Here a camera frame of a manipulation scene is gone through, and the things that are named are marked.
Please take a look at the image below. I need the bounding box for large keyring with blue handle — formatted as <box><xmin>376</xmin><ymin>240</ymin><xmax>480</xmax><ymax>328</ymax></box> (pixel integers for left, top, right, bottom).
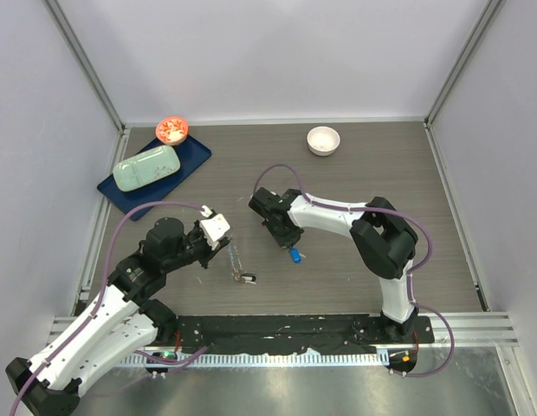
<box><xmin>228</xmin><ymin>241</ymin><xmax>243</xmax><ymax>283</ymax></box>

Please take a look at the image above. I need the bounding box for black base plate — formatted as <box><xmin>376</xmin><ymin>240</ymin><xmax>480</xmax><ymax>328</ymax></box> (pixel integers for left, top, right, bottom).
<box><xmin>174</xmin><ymin>314</ymin><xmax>435</xmax><ymax>355</ymax></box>

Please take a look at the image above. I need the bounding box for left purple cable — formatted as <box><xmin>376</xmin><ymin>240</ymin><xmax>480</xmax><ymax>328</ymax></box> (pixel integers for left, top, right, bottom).
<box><xmin>8</xmin><ymin>199</ymin><xmax>213</xmax><ymax>416</ymax></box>

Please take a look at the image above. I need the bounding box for pale green oblong dish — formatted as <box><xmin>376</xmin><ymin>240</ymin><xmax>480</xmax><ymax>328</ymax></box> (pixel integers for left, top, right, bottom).
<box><xmin>113</xmin><ymin>145</ymin><xmax>181</xmax><ymax>192</ymax></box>

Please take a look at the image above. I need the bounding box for blue tagged key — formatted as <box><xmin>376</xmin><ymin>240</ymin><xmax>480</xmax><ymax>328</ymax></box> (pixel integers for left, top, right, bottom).
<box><xmin>288</xmin><ymin>247</ymin><xmax>306</xmax><ymax>264</ymax></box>

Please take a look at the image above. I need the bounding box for black key fob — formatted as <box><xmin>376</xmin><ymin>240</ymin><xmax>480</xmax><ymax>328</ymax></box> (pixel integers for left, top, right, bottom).
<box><xmin>241</xmin><ymin>273</ymin><xmax>257</xmax><ymax>284</ymax></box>

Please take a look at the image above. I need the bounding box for white slotted cable duct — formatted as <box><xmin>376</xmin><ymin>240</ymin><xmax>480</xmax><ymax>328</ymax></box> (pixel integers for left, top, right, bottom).
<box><xmin>112</xmin><ymin>349</ymin><xmax>390</xmax><ymax>368</ymax></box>

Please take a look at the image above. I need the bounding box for dark blue tray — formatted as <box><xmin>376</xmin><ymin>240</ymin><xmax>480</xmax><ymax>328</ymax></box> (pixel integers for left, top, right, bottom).
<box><xmin>96</xmin><ymin>135</ymin><xmax>211</xmax><ymax>214</ymax></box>

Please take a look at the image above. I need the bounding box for white ceramic bowl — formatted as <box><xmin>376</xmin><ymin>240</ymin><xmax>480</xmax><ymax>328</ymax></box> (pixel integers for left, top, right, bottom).
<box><xmin>307</xmin><ymin>126</ymin><xmax>341</xmax><ymax>157</ymax></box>

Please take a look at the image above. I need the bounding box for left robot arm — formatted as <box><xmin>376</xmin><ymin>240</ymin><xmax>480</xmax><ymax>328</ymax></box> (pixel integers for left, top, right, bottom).
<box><xmin>5</xmin><ymin>212</ymin><xmax>230</xmax><ymax>415</ymax></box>

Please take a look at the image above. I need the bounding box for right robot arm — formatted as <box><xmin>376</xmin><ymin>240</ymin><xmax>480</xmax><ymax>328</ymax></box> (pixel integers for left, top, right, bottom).
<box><xmin>249</xmin><ymin>187</ymin><xmax>418</xmax><ymax>342</ymax></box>

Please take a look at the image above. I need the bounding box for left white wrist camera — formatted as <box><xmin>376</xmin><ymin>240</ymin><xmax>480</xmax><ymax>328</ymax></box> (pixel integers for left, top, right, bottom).
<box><xmin>199</xmin><ymin>205</ymin><xmax>231</xmax><ymax>250</ymax></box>

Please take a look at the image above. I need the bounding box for red patterned bowl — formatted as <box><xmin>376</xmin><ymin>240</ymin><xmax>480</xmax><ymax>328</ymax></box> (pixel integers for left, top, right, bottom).
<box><xmin>155</xmin><ymin>116</ymin><xmax>189</xmax><ymax>146</ymax></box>

